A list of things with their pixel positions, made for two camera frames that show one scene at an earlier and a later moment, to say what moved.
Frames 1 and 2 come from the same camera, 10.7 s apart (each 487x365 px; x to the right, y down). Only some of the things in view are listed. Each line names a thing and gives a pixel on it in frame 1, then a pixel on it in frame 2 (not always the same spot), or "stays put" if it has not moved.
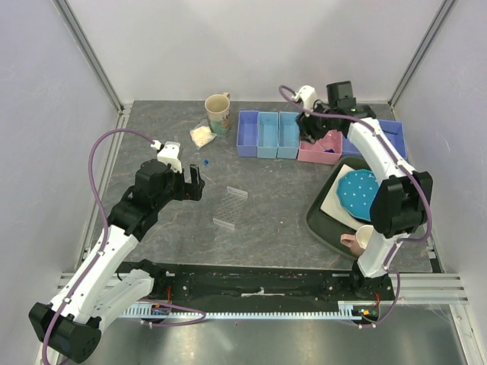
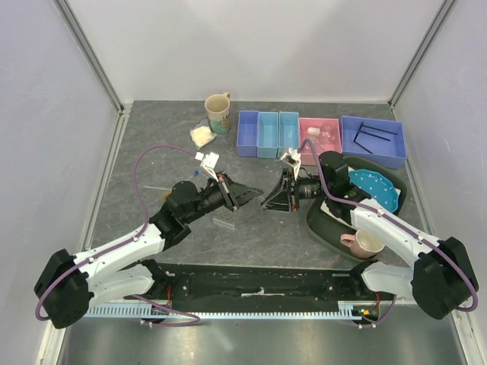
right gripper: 304,123 → 272,205
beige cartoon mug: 218,109 stays put
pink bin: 316,152 stays put
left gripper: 189,191 → 235,194
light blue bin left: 267,134 stays put
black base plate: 195,284 stays put
